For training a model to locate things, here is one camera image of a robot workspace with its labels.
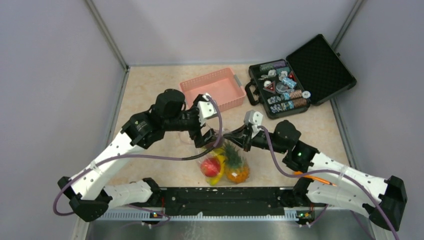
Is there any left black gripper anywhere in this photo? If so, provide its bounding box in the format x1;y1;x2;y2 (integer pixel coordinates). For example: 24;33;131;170
164;95;218;147

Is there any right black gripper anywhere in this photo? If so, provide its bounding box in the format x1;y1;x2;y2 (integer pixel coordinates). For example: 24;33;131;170
223;123;288;155

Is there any pink plastic basket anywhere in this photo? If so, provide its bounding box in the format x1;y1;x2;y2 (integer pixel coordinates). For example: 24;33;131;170
179;67;246;112

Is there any orange toy pineapple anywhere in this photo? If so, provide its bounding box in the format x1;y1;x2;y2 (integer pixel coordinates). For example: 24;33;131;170
223;141;251;184

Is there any yellow banana bunch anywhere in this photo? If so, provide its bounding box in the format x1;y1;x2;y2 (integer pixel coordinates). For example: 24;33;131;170
200;147;227;186

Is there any clear zip top bag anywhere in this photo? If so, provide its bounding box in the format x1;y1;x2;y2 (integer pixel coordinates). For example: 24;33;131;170
197;137;251;187

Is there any red apple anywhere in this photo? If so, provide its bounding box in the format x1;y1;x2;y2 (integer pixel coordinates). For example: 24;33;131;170
200;157;221;178

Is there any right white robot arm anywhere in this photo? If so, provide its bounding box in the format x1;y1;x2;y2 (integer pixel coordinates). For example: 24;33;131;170
226;120;408;232

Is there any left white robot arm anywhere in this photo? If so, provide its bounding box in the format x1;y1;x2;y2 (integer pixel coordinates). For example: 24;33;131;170
58;89;222;222

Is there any orange carrot toy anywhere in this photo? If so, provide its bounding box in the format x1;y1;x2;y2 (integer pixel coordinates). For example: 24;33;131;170
294;171;336;186

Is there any black poker chip case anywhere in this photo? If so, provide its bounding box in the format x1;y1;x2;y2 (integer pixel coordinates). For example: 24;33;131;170
244;34;357;119

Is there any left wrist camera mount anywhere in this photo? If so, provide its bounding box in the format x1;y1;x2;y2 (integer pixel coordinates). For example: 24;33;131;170
192;93;218;128

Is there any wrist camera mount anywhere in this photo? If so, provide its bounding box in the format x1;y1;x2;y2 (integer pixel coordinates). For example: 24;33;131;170
192;93;218;128
243;110;264;139

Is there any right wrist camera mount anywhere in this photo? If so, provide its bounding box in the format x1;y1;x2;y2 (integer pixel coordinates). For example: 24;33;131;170
243;110;264;139

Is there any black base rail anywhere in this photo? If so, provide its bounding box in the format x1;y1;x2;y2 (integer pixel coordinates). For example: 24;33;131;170
145;186;327;229

